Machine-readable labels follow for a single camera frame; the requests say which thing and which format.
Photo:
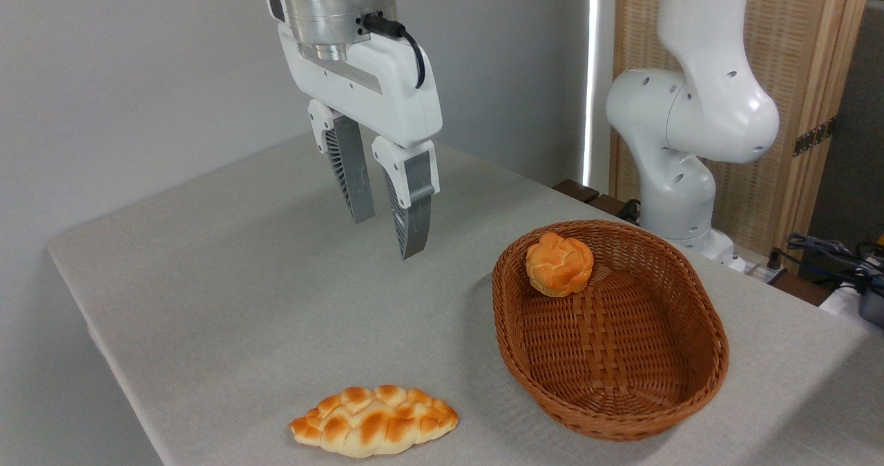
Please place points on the round knotted bread roll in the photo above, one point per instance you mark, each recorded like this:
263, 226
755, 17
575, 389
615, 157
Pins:
559, 264

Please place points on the long braided bread loaf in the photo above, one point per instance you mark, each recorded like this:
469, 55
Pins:
373, 421

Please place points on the wooden woven folding screen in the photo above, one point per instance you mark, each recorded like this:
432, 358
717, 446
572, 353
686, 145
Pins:
801, 52

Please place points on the brown oval wicker basket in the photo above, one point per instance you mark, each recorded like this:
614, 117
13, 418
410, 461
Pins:
621, 355

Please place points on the brass screen hinge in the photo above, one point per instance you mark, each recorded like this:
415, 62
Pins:
815, 137

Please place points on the dark brown wooden bench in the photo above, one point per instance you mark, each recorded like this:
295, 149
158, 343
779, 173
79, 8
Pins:
579, 190

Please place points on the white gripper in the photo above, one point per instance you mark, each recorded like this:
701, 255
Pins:
387, 96

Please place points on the grey tablecloth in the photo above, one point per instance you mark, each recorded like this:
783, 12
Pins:
228, 279

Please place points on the grey box device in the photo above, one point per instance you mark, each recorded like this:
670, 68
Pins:
873, 307

